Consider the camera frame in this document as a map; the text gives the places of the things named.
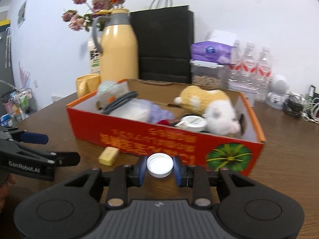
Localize white bottle cap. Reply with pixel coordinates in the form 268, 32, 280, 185
147, 153, 174, 179

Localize water bottle right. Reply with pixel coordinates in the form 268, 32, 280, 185
255, 46, 272, 102

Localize purple tissue pack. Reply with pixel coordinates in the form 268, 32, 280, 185
191, 30, 237, 65

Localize water bottle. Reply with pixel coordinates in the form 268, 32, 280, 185
241, 42, 256, 87
255, 46, 272, 102
227, 40, 242, 85

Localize purple fabric pouch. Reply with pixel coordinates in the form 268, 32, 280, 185
148, 103, 175, 124

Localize tangled charger cables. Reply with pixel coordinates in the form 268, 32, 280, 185
282, 85, 319, 125

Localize white robot toy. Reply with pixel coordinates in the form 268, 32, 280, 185
266, 74, 289, 110

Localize person left hand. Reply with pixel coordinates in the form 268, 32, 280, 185
0, 174, 16, 212

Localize clear snack container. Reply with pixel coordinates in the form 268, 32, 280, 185
190, 60, 225, 90

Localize yellow eraser block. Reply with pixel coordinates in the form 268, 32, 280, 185
98, 147, 119, 166

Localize white milk carton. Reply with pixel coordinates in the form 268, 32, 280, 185
88, 37, 100, 74

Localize yellow mug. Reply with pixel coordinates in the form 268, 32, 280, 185
76, 73, 100, 98

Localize water bottle left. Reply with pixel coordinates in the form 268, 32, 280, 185
227, 40, 242, 85

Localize water bottle middle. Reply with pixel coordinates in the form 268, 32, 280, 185
241, 42, 256, 87

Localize round white tin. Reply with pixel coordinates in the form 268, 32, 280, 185
175, 115, 207, 132

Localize red fabric rose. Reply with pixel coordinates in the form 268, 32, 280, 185
157, 119, 175, 126

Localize iridescent plastic bag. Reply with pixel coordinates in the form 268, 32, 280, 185
97, 80, 129, 108

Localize red cardboard box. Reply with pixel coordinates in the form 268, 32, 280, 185
66, 91, 266, 175

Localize wire shelf with items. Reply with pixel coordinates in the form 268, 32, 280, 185
1, 80, 37, 127

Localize black paper bag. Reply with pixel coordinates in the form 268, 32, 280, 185
130, 5, 194, 84

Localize yellow white plush sheep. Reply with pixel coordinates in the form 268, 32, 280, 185
174, 85, 241, 135

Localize white tin box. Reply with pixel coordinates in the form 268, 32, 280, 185
228, 82, 257, 107

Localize translucent plastic box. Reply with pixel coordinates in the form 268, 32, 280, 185
109, 99, 151, 122

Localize dried pink flower bouquet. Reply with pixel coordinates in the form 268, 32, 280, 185
62, 0, 126, 32

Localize yellow thermos jug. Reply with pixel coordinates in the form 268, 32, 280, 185
92, 8, 139, 81

